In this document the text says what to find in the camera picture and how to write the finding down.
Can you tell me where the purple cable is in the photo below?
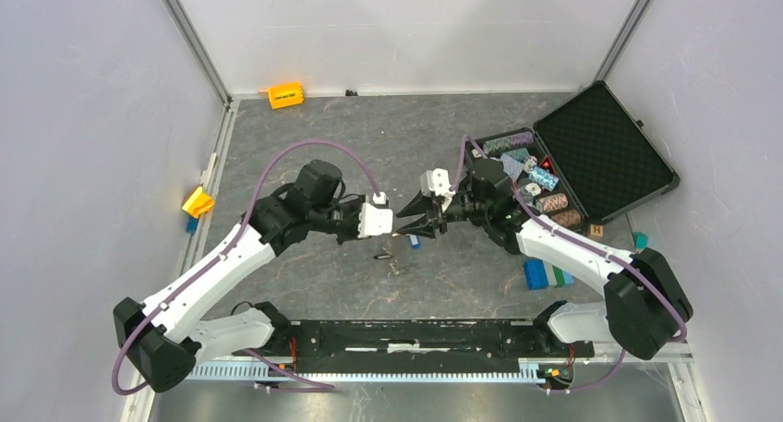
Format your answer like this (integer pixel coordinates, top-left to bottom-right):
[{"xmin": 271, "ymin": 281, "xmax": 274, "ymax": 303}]
[
  {"xmin": 451, "ymin": 134, "xmax": 690, "ymax": 396},
  {"xmin": 110, "ymin": 139, "xmax": 387, "ymax": 397}
]

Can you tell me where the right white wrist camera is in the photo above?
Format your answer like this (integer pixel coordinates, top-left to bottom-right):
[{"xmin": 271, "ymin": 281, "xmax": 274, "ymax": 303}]
[{"xmin": 420, "ymin": 168, "xmax": 455, "ymax": 197}]

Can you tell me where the small blue block at left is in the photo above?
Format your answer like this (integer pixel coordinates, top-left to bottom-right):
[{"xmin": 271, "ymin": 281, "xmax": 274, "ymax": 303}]
[{"xmin": 186, "ymin": 216, "xmax": 199, "ymax": 235}]

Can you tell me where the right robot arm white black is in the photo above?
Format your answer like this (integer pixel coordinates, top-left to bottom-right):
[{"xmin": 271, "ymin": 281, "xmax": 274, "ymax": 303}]
[{"xmin": 396, "ymin": 159, "xmax": 693, "ymax": 360}]

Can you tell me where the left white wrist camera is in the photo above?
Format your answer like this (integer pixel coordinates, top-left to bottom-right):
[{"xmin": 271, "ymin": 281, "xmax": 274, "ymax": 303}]
[{"xmin": 357, "ymin": 191, "xmax": 394, "ymax": 239}]

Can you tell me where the black poker chip case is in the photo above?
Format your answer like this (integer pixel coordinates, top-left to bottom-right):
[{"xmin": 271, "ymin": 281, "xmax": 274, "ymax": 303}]
[{"xmin": 464, "ymin": 81, "xmax": 680, "ymax": 232}]

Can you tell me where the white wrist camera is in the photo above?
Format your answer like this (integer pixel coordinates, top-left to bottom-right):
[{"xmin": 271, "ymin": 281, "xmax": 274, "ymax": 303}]
[
  {"xmin": 420, "ymin": 168, "xmax": 455, "ymax": 197},
  {"xmin": 357, "ymin": 191, "xmax": 394, "ymax": 239}
]

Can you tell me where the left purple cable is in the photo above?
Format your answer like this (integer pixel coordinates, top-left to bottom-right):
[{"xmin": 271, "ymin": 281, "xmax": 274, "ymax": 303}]
[{"xmin": 110, "ymin": 139, "xmax": 387, "ymax": 397}]

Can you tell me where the blue green white block stack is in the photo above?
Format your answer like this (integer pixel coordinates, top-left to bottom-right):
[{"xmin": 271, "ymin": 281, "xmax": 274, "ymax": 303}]
[{"xmin": 523, "ymin": 259, "xmax": 574, "ymax": 291}]

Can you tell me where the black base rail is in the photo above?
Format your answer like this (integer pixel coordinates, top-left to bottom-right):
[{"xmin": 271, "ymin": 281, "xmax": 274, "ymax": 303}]
[{"xmin": 260, "ymin": 319, "xmax": 595, "ymax": 374}]

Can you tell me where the small teal cube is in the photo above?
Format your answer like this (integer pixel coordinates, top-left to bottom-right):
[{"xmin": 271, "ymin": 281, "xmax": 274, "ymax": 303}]
[{"xmin": 632, "ymin": 232, "xmax": 648, "ymax": 251}]

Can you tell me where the small wooden letter cube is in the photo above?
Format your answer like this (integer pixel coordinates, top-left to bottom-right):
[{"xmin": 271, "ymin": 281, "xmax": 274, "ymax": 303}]
[{"xmin": 588, "ymin": 223, "xmax": 605, "ymax": 238}]

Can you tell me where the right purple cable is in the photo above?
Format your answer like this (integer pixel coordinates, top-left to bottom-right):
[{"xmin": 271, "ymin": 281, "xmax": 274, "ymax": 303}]
[{"xmin": 451, "ymin": 134, "xmax": 690, "ymax": 396}]

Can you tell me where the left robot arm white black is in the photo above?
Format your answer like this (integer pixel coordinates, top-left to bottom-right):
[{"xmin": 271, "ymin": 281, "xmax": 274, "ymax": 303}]
[{"xmin": 112, "ymin": 160, "xmax": 393, "ymax": 395}]

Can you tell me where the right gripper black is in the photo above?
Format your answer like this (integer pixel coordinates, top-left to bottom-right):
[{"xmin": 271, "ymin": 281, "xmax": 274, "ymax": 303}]
[{"xmin": 396, "ymin": 188, "xmax": 490, "ymax": 240}]

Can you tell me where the orange box at back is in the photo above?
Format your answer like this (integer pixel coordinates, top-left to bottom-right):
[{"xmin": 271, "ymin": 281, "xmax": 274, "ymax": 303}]
[{"xmin": 267, "ymin": 82, "xmax": 305, "ymax": 110}]

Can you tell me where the yellow orange block at left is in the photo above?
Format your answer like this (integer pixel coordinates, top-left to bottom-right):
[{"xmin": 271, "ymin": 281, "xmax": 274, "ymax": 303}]
[{"xmin": 181, "ymin": 185, "xmax": 215, "ymax": 219}]

